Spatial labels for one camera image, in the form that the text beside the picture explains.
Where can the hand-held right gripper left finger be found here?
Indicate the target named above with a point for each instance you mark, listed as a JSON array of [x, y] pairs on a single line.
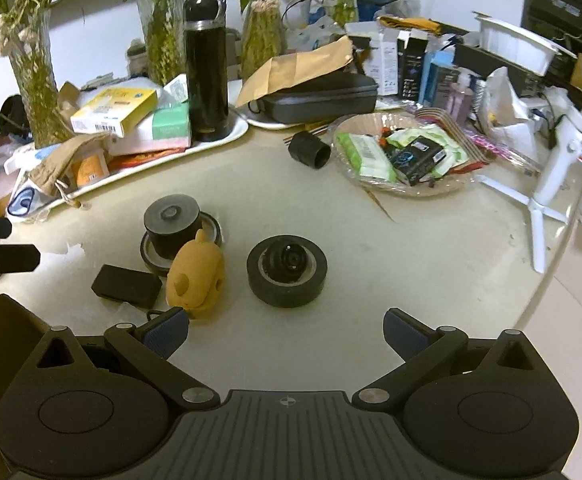
[[165, 334]]

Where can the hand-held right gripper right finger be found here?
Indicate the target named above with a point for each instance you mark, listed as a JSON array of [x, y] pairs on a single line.
[[401, 332]]

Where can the small black rectangular box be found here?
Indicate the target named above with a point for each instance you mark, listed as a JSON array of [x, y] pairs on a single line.
[[126, 286]]

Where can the yellow duck toy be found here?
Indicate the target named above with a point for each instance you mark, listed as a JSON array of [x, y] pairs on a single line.
[[196, 275]]

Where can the black cylinder with lid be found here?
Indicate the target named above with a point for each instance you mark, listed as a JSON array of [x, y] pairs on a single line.
[[171, 227]]

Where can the thick black tape roll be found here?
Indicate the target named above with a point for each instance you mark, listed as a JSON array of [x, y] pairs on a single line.
[[276, 292]]

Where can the black round lens cap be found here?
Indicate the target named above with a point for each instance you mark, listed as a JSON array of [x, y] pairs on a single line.
[[288, 260]]

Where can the large glass vase with bamboo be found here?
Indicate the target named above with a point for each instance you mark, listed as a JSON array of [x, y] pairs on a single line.
[[38, 95]]

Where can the clear glass bowl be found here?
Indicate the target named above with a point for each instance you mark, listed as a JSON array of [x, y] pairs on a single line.
[[411, 187]]

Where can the red flat packet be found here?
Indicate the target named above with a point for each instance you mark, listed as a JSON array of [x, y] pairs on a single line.
[[138, 161]]

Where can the yellow cardboard box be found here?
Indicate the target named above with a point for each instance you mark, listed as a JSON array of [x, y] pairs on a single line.
[[113, 110]]

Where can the black foil packet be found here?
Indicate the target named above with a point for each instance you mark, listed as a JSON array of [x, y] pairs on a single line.
[[418, 157]]

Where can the green wipes pack with barcode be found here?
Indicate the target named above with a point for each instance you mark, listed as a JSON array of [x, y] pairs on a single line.
[[363, 155]]

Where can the green and white wipes pack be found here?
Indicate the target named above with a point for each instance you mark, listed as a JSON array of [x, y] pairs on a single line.
[[433, 135]]

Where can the short black tube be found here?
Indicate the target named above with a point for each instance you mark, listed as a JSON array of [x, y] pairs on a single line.
[[308, 150]]

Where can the long white oval tray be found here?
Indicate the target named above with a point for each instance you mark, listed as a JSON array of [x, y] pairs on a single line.
[[221, 135]]

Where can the green tissue pack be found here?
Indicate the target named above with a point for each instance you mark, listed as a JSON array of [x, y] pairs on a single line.
[[173, 125]]

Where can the white gimbal tripod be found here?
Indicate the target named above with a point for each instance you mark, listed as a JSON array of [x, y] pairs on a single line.
[[556, 170]]

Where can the pink pump bottle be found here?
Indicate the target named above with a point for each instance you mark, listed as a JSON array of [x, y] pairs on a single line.
[[457, 95]]

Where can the black hard case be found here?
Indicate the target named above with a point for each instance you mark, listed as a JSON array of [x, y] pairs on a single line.
[[321, 97]]

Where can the white plastic bag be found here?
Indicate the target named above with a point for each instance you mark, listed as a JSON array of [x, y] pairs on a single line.
[[508, 105]]

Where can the blue carton box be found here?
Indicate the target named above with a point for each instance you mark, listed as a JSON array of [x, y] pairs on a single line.
[[438, 80]]

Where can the ribbed glass vase with bamboo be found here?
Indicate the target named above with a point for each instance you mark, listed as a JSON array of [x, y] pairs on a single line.
[[163, 35]]

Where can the black carton box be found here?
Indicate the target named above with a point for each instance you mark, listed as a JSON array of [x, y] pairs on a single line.
[[412, 67]]

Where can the black thermos bottle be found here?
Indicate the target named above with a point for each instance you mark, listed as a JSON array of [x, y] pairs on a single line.
[[206, 70]]

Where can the white carton box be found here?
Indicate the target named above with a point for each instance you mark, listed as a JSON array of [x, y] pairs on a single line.
[[382, 62]]

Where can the brown paper envelope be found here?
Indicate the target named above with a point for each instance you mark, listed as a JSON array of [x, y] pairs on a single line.
[[291, 70]]

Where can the narrow glass vase with bamboo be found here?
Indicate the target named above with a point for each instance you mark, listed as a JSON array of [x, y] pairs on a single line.
[[262, 40]]

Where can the white plastic food container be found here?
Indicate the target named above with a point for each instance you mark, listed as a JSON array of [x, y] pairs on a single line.
[[518, 45]]

